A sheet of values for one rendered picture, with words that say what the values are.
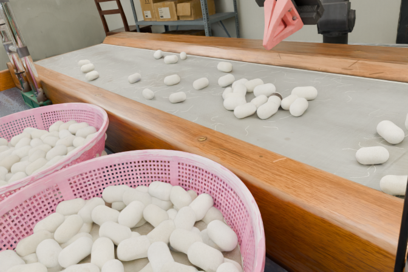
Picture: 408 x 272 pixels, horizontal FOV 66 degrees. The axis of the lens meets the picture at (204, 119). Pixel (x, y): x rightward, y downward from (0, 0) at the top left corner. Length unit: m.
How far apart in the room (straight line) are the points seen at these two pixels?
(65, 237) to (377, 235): 0.27
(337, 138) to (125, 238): 0.27
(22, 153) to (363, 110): 0.50
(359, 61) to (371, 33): 1.99
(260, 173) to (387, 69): 0.36
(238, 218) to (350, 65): 0.41
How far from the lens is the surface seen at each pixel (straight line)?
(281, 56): 0.70
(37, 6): 4.93
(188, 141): 0.38
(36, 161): 0.50
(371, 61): 0.62
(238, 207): 0.29
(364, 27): 2.62
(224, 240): 0.28
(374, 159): 0.36
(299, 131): 0.43
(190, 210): 0.31
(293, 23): 0.57
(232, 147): 0.35
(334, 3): 0.88
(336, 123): 0.45
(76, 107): 0.60
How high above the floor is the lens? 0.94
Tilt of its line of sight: 25 degrees down
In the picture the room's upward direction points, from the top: 10 degrees counter-clockwise
